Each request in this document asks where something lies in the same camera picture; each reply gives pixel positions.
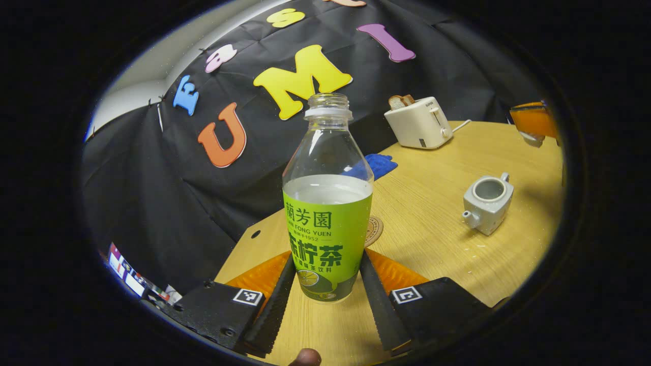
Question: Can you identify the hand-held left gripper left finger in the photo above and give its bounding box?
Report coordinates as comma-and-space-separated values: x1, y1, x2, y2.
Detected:
145, 251, 297, 356

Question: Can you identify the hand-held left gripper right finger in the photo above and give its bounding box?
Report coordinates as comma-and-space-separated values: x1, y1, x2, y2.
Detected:
359, 248, 494, 356

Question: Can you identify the round brown coaster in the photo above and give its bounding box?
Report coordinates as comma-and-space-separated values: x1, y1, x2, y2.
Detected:
364, 216, 384, 248

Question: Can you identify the green label water bottle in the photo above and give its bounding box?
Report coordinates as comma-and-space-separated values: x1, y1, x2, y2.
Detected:
282, 93, 375, 304

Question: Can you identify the grey ceramic teacup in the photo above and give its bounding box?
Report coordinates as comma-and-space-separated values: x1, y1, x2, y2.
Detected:
462, 172, 514, 236

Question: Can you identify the white toaster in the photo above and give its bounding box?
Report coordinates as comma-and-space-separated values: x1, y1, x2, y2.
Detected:
384, 97, 454, 149

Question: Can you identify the blue towel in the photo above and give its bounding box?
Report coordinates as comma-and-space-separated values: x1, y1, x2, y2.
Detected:
342, 154, 398, 181

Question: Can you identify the computer monitor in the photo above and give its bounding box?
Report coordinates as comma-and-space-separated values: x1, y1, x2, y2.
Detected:
107, 242, 171, 303

